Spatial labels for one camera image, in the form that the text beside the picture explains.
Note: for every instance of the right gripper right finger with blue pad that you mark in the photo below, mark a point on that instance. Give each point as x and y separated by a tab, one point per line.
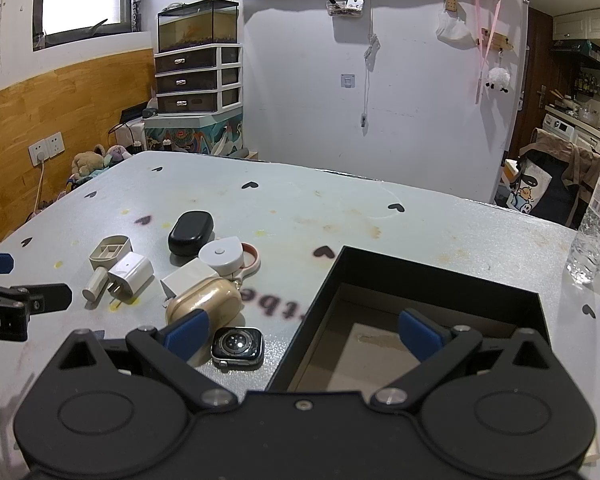
441	353

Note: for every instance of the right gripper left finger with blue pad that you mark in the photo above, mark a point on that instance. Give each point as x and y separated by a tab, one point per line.
164	354

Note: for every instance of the black cardboard box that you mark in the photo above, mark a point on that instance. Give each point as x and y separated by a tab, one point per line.
348	339

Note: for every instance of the beige earbuds case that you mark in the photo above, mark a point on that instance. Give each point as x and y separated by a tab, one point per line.
205	304

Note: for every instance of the white wall charger plug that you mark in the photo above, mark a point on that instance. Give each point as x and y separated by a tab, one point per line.
129	276

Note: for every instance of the beige plastic brush holder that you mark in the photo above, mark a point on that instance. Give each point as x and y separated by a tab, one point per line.
104	257

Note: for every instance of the white square charger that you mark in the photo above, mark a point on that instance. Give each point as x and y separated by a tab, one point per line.
186	277

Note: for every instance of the white round tape measure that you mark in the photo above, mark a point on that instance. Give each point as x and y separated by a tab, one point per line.
224	255

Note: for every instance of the black earbuds case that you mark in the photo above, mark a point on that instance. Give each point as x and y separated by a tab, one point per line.
190	233

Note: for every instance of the pink keyring loop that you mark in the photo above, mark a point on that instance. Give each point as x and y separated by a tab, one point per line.
251	262

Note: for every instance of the brown teddy bear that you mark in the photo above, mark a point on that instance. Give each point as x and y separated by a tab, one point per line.
86	163

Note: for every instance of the white cartoon tote bag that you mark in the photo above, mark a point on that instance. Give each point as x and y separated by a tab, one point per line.
530	191

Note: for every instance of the clear plastic water bottle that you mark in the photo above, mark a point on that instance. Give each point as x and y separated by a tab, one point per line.
583	262

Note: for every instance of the painted colourful cabinet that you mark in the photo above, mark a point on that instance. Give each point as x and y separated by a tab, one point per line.
217	134

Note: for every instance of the white washing machine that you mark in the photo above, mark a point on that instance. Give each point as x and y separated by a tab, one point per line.
559	128

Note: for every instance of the white drawer cabinet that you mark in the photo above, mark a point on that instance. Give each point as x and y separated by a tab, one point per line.
199	80

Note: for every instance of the white sheep plush toy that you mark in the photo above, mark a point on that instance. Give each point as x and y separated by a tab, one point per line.
498	78

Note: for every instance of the glass fish tank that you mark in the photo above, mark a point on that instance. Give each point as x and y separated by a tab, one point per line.
198	23

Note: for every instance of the white wall power socket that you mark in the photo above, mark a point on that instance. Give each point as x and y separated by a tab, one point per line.
47	148

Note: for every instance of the window with dark frame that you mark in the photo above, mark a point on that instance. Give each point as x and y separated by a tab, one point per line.
57	22

